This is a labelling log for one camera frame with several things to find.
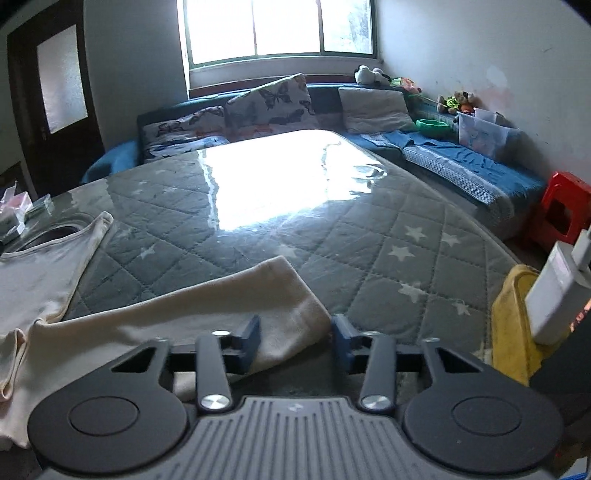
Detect dark teal sofa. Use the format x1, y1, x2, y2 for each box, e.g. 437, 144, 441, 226
81, 83, 543, 239

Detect butterfly pillow lying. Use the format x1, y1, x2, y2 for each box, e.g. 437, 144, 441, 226
142, 106, 229, 161

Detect red plastic stool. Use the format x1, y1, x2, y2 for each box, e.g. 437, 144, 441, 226
528, 171, 591, 250

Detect window with green frame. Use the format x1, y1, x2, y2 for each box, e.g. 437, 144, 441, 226
182, 0, 377, 68

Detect green bowl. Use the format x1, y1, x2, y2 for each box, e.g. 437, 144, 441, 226
415, 118, 454, 139

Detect grey quilted star tablecloth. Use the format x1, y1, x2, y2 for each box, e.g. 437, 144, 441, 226
50, 130, 515, 361

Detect blue sofa blanket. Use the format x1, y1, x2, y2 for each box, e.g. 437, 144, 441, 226
344, 130, 546, 214

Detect clear plastic storage box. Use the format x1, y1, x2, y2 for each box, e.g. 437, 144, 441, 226
458, 113, 521, 163

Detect cream sweatshirt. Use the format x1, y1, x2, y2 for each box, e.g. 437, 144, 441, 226
1, 211, 331, 450

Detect butterfly pillow upright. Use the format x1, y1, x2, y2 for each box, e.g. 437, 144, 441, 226
225, 73, 320, 140

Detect teal black tray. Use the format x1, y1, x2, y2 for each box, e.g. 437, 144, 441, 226
24, 194, 53, 222

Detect dark wooden door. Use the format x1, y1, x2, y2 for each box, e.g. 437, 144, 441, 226
7, 1, 104, 196

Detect white pink tissue box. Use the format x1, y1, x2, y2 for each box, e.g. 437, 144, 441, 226
0, 183, 32, 244

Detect panda plush toy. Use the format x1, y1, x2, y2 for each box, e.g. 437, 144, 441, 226
353, 65, 392, 87

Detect colourful plush toys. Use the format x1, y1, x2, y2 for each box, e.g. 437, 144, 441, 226
436, 91, 478, 115

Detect grey cushion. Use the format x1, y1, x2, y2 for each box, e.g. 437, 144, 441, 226
339, 87, 417, 134

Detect yellow cloth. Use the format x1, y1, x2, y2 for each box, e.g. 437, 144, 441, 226
491, 264, 569, 386

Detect white charger block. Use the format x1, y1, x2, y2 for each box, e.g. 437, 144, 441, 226
525, 229, 590, 345

